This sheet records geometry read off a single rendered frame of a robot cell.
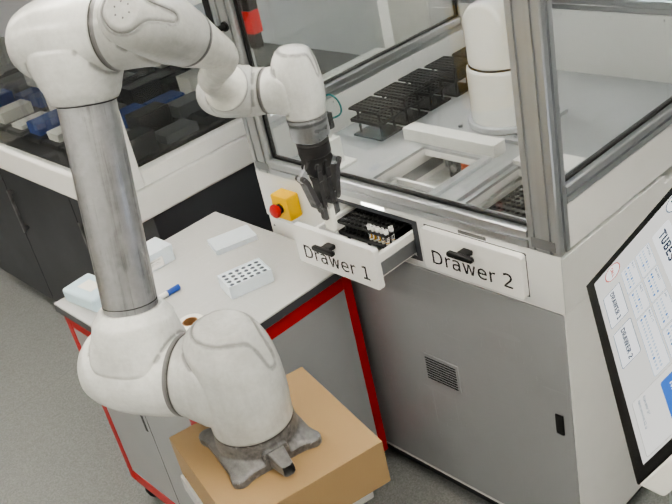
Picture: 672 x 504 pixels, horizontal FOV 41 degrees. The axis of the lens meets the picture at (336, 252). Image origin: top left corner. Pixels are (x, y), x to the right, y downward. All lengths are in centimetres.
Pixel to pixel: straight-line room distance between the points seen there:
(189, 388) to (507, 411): 98
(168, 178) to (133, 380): 126
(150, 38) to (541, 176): 83
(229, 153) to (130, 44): 153
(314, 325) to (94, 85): 107
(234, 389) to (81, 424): 195
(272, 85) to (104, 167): 52
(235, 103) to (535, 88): 63
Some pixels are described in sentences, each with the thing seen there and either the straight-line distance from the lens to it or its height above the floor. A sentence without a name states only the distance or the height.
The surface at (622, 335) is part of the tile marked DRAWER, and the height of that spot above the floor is 100.
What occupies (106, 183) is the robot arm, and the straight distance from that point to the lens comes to 156.
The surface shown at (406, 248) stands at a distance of 217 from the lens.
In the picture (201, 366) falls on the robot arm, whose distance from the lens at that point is 154.
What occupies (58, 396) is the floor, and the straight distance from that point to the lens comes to 365.
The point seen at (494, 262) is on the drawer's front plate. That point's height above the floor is 90.
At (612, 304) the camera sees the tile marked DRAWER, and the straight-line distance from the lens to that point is 166.
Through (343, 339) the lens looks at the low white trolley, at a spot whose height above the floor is 54.
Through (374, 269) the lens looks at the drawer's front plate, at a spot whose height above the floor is 88.
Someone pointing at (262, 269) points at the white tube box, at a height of 80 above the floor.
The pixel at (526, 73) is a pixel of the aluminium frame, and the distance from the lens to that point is 175.
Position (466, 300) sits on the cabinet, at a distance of 216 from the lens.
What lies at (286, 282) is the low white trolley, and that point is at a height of 76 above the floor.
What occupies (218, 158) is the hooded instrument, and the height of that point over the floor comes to 88.
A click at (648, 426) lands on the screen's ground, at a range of 141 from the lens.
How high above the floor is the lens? 195
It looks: 29 degrees down
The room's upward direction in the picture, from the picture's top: 13 degrees counter-clockwise
